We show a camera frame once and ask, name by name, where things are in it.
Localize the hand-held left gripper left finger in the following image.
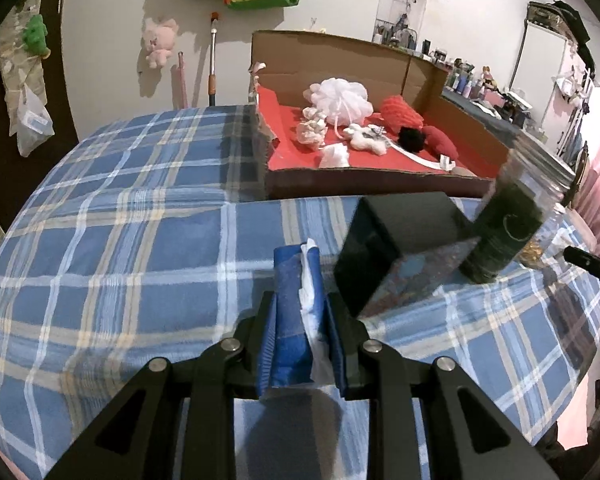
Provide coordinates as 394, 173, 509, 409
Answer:
45, 290, 281, 480

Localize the clear plastic bag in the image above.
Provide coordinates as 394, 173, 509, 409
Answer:
8, 82, 56, 157

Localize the white mesh bath loofah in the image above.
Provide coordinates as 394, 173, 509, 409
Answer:
304, 77, 373, 128

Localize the black pompom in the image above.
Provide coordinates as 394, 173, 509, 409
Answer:
397, 126, 431, 153

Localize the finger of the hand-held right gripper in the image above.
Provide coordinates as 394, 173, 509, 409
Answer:
564, 246, 600, 291

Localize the row of cosmetic bottles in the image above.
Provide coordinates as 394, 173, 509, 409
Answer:
372, 15, 531, 121

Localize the small clear glass jar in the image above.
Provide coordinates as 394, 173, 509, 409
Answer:
520, 205, 573, 271

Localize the hanging white garment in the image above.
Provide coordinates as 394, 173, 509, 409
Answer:
552, 72, 588, 106

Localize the pink plush toy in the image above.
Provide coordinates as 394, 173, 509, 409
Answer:
141, 16, 180, 70

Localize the white soft cloth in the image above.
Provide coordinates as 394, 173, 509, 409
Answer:
317, 142, 351, 168

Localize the hanging fabric organizer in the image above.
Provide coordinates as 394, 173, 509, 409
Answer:
0, 0, 51, 106

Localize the black suitcase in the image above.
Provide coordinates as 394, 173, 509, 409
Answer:
527, 0, 593, 61

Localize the red soft cushion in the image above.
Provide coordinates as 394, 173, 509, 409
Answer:
422, 126, 458, 161

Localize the green plush toy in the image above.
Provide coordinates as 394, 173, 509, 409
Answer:
22, 14, 51, 58

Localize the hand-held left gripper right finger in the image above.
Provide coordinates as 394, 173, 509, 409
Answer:
325, 291, 556, 480

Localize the white wardrobe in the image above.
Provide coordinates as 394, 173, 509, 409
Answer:
510, 20, 571, 136

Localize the orange mesh bath loofah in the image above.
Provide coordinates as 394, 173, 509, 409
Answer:
380, 95, 425, 131

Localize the grey covered table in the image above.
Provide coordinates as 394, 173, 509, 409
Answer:
442, 87, 526, 136

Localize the white fluffy plush toy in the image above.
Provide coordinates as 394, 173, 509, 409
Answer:
342, 122, 397, 155

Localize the beige crochet scrunchie with doll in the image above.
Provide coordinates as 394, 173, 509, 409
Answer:
295, 121, 328, 148

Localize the blue plaid blanket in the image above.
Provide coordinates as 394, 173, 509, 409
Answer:
0, 105, 600, 480

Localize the floral tin box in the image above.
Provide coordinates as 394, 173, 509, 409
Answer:
332, 192, 481, 318

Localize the wall mirror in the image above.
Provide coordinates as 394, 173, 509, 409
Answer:
375, 0, 433, 46

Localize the cardboard box with red lining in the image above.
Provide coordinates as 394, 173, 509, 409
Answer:
247, 30, 523, 201

